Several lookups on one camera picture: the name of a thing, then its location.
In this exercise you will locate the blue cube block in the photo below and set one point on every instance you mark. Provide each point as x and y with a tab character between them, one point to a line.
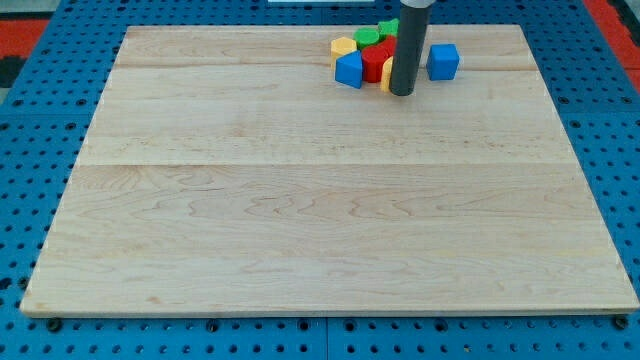
443	61

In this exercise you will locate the light wooden board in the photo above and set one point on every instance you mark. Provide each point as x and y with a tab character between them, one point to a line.
225	173

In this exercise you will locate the blue triangular prism block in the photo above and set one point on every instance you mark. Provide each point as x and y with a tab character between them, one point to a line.
349	69

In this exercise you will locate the yellow block beside rod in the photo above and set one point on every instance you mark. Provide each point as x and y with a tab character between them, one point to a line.
386	74

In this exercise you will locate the red cylinder block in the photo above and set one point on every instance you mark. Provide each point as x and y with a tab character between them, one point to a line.
373	59

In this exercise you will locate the yellow hexagon block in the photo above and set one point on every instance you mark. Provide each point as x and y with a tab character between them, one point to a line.
341	46

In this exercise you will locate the red block behind rod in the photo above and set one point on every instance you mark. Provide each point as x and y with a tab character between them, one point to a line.
388	45

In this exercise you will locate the green cylinder block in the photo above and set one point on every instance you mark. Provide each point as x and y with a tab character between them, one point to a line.
365	37

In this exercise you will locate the green star block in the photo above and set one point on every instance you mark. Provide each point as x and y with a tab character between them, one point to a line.
388	28

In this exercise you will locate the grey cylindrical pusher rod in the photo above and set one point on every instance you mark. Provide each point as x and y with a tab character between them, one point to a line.
413	23

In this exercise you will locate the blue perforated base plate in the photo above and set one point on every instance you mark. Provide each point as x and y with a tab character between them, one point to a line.
45	116

